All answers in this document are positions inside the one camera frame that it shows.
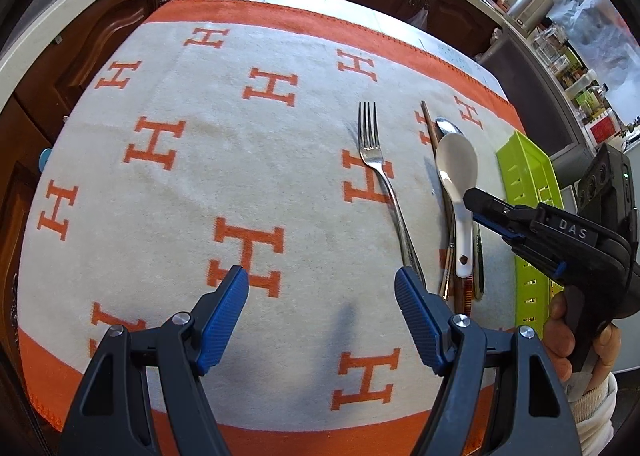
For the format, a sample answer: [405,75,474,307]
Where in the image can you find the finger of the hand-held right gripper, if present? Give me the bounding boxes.
[500,225,569,283]
[463,188,539,227]

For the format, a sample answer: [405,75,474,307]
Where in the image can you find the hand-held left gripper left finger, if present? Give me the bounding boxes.
[59,266,250,456]

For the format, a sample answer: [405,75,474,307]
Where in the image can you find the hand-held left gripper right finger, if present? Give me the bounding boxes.
[395,266,581,456]

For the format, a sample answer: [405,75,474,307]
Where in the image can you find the green plastic tray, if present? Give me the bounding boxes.
[496,130,567,339]

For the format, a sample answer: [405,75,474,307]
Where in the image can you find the white ceramic spoon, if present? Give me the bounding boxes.
[435,133,479,279]

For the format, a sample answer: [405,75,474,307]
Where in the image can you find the large steel spoon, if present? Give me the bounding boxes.
[435,117,486,301]

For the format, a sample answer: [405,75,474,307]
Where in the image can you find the dark brown chopstick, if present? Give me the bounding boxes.
[421,100,474,317]

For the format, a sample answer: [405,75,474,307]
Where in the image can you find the steel fork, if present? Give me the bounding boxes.
[358,102,427,287]

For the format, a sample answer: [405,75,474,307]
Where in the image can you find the person's right forearm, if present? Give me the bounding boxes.
[564,368,619,456]

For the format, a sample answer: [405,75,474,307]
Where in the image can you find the person's right hand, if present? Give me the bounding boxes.
[542,288,622,383]

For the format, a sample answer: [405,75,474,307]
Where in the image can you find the red-labelled container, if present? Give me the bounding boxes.
[587,113,619,145]

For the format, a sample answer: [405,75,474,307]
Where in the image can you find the orange and grey printed blanket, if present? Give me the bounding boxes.
[15,0,527,456]

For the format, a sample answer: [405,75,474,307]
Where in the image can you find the clear glass jars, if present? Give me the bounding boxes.
[532,26,568,67]

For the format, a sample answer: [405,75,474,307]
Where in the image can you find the white patterned table cover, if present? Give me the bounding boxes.
[177,0,507,97]

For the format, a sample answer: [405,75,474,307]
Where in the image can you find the steel electric kettle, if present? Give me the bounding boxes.
[506,0,552,32]

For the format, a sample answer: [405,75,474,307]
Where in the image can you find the white kitchen countertop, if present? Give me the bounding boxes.
[0,0,601,147]

